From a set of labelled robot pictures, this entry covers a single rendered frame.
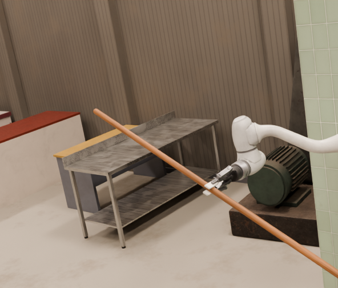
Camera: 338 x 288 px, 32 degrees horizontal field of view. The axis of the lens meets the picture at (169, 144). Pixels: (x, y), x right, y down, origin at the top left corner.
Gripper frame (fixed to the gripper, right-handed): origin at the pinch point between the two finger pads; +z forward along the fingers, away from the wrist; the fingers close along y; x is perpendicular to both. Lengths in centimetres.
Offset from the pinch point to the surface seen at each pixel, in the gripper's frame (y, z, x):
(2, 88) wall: 381, -359, 674
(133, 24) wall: 146, -365, 389
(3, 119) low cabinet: 411, -327, 625
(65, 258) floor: 296, -120, 219
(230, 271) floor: 219, -174, 57
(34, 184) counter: 381, -237, 421
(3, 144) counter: 317, -206, 451
